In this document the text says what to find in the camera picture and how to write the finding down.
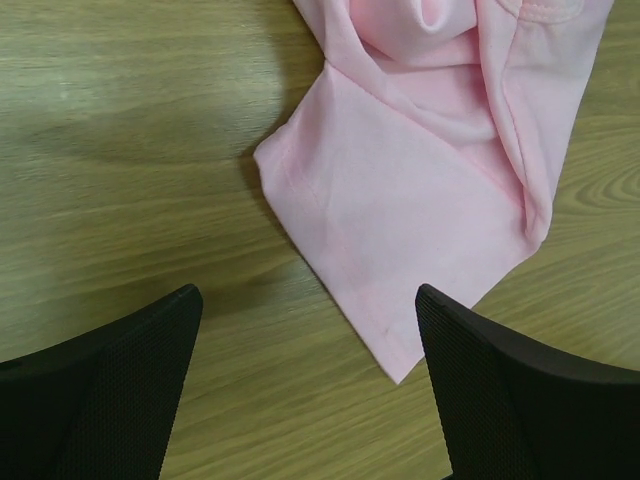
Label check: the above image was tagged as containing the pink t shirt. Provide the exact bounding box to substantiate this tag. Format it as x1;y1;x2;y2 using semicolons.
254;0;612;382

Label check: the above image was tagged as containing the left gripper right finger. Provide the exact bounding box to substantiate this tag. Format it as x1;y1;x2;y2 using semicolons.
415;284;639;479

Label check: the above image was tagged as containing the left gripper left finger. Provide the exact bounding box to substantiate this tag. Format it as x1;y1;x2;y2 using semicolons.
1;284;203;479

